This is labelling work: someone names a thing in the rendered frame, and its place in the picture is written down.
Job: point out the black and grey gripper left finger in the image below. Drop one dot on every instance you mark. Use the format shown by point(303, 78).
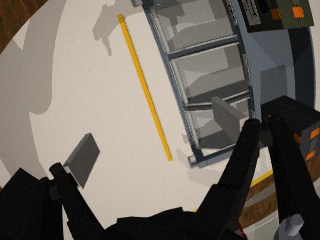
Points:
point(46, 219)

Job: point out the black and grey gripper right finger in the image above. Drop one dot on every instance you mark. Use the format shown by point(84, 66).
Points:
point(298, 203)

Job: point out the yellow bar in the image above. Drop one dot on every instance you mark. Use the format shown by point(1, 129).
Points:
point(143, 83)

